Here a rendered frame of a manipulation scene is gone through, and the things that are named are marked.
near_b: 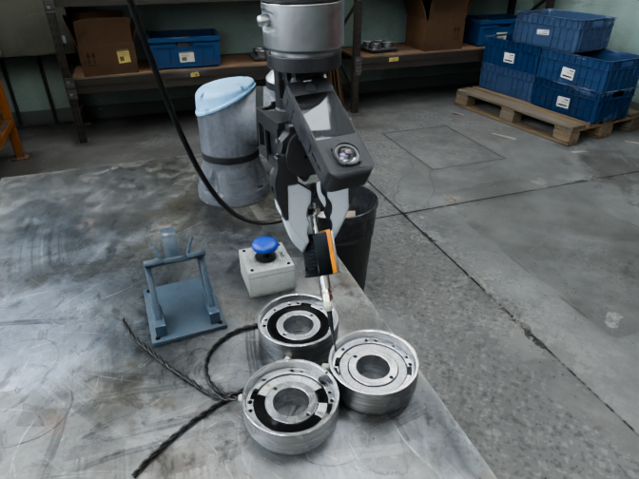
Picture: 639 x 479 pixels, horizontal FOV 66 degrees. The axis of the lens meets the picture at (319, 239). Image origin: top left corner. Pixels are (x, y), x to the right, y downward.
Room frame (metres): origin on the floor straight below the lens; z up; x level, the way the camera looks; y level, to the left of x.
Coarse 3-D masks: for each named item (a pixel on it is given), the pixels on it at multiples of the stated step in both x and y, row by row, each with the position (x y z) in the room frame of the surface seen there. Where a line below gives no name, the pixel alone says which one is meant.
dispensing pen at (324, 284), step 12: (312, 204) 0.49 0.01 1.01; (312, 216) 0.49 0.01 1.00; (312, 228) 0.48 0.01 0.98; (312, 240) 0.46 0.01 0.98; (324, 240) 0.46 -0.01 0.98; (312, 252) 0.45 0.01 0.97; (324, 252) 0.45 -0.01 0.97; (312, 264) 0.45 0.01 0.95; (324, 264) 0.44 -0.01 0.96; (312, 276) 0.44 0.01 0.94; (324, 276) 0.45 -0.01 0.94; (324, 288) 0.44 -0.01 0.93; (324, 300) 0.43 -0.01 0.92
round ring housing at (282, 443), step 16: (272, 368) 0.41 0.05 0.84; (288, 368) 0.42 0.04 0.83; (304, 368) 0.42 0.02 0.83; (320, 368) 0.41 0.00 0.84; (256, 384) 0.39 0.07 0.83; (288, 384) 0.39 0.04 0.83; (304, 384) 0.39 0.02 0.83; (336, 384) 0.38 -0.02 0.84; (272, 400) 0.37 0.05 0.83; (288, 400) 0.39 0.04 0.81; (304, 400) 0.38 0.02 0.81; (336, 400) 0.36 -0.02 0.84; (256, 416) 0.35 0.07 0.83; (272, 416) 0.35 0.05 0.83; (288, 416) 0.35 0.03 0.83; (304, 416) 0.35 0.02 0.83; (336, 416) 0.35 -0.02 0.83; (256, 432) 0.33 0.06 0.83; (272, 432) 0.32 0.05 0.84; (288, 432) 0.32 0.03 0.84; (304, 432) 0.32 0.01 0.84; (320, 432) 0.33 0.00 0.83; (272, 448) 0.32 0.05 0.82; (288, 448) 0.32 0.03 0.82; (304, 448) 0.32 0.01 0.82
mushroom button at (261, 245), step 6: (258, 240) 0.63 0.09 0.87; (264, 240) 0.63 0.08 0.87; (270, 240) 0.63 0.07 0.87; (276, 240) 0.63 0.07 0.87; (252, 246) 0.62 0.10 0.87; (258, 246) 0.62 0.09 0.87; (264, 246) 0.62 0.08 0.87; (270, 246) 0.62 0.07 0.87; (276, 246) 0.62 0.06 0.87; (258, 252) 0.61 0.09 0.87; (264, 252) 0.61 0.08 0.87; (270, 252) 0.61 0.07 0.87
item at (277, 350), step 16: (272, 304) 0.53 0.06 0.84; (320, 304) 0.53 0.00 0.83; (288, 320) 0.51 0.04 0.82; (304, 320) 0.51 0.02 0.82; (336, 320) 0.49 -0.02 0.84; (288, 336) 0.47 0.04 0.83; (304, 336) 0.47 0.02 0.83; (336, 336) 0.48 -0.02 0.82; (272, 352) 0.45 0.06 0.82; (288, 352) 0.44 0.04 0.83; (304, 352) 0.44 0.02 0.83; (320, 352) 0.45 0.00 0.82
